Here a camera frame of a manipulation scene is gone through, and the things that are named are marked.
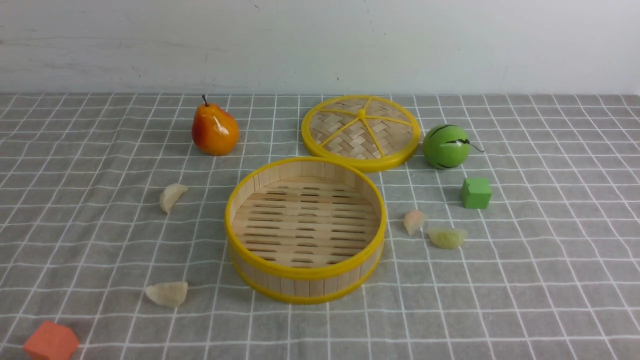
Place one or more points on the pink dumpling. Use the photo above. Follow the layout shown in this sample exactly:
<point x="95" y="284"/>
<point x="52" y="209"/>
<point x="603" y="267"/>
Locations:
<point x="413" y="221"/>

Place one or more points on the green dumpling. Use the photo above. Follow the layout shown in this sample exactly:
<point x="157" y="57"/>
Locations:
<point x="447" y="238"/>

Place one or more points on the white dumpling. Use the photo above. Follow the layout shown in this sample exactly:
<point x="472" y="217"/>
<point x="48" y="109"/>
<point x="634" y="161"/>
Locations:
<point x="170" y="196"/>
<point x="169" y="294"/>

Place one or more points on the yellow rimmed bamboo steamer tray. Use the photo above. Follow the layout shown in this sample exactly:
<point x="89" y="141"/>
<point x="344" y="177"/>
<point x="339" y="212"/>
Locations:
<point x="305" y="230"/>

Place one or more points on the yellow rimmed woven steamer lid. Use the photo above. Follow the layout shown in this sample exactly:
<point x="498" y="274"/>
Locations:
<point x="367" y="132"/>

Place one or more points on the orange toy pear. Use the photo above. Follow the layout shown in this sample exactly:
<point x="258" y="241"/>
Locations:
<point x="214" y="131"/>

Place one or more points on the green toy watermelon ball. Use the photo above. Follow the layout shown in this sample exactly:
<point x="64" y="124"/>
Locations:
<point x="447" y="146"/>

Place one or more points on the green wooden cube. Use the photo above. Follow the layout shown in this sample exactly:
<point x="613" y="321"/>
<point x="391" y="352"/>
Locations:
<point x="476" y="193"/>

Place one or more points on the grey checked tablecloth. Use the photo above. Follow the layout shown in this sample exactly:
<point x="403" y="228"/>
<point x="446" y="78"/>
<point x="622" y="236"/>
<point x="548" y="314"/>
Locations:
<point x="549" y="270"/>

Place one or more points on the orange wooden cube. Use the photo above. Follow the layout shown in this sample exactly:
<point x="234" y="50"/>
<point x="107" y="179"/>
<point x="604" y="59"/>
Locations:
<point x="51" y="341"/>

